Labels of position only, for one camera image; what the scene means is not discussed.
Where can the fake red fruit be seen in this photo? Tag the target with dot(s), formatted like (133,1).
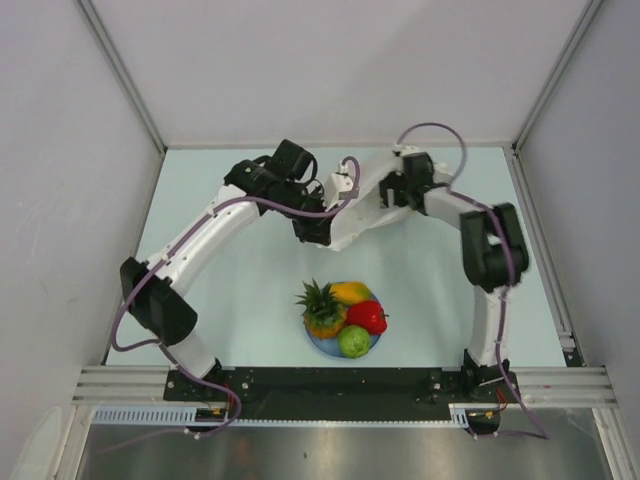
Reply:
(369,315)

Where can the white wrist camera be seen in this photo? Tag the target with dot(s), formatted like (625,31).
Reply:
(336,188)
(402,150)

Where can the white plastic bag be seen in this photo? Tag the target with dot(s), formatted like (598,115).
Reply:
(365,212)

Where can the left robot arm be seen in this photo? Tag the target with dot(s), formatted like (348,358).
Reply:
(154,290)

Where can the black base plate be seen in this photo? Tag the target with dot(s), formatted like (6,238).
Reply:
(358,394)

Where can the fake green fruit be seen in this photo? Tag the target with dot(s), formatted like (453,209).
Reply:
(354,342)

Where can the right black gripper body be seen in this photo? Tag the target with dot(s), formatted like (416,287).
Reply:
(402,186)

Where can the blue plastic plate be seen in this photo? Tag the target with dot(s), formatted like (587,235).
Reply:
(330,346)

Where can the white slotted cable duct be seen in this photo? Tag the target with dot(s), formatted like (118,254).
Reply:
(177,416)

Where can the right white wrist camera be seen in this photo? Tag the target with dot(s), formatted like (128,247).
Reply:
(402,150)

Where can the fake mango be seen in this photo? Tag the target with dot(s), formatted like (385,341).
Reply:
(350,293)

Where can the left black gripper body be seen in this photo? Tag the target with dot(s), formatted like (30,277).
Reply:
(304,226)

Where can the fake pineapple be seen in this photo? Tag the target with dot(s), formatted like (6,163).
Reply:
(324,316)

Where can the aluminium frame rail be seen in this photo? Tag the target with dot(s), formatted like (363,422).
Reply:
(540,387)

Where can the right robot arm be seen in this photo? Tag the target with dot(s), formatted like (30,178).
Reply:
(494,256)

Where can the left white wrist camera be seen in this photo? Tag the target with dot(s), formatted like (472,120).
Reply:
(336,188)

